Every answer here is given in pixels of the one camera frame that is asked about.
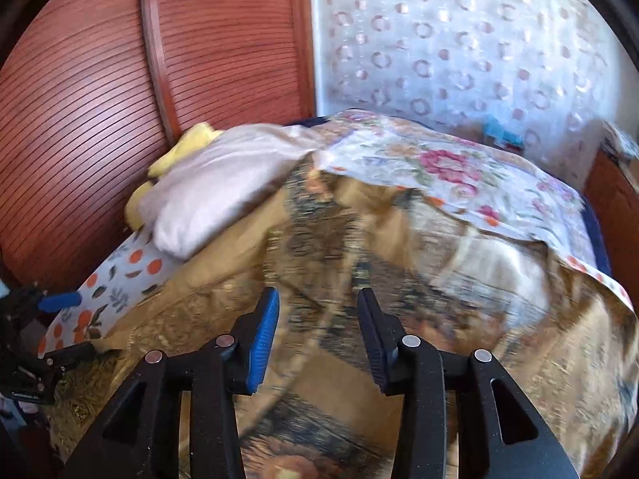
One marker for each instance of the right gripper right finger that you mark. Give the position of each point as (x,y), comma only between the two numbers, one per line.
(500,434)

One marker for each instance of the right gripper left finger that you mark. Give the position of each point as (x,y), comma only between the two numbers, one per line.
(137,434)

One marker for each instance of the mustard patterned shirt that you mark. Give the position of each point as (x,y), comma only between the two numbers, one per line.
(569,342)

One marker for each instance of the orange print bedsheet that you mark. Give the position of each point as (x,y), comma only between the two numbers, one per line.
(134,271)

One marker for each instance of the navy blue blanket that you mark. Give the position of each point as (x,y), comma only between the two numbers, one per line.
(596,239)

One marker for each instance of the floral quilt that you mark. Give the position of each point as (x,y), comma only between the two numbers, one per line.
(489,188)

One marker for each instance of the pink pillow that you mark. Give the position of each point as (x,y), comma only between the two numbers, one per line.
(212,188)

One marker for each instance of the wooden side cabinet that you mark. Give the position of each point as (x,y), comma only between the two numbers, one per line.
(615,202)

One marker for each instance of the yellow plush toy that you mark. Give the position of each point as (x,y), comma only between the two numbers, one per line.
(194,139)

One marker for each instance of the blue item on box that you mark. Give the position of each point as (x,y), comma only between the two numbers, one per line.
(494,133)

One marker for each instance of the red wooden wardrobe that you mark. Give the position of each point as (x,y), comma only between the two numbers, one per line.
(92,91)

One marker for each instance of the white circle pattern curtain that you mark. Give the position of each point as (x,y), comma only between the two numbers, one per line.
(549,71)

